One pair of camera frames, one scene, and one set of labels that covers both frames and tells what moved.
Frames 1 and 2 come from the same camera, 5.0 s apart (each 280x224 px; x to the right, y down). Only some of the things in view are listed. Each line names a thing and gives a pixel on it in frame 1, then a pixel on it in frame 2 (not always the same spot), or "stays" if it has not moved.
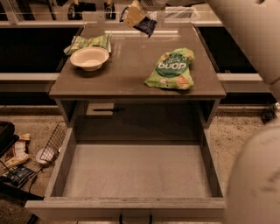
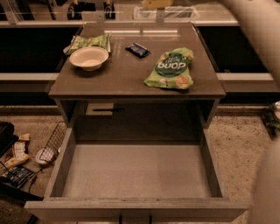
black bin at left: x=8 y=137 stays
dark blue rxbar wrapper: x=146 y=25 to x=137 y=50
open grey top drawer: x=133 y=172 stays
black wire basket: x=52 y=146 stays
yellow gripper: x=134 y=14 to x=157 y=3
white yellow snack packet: x=19 y=150 stays
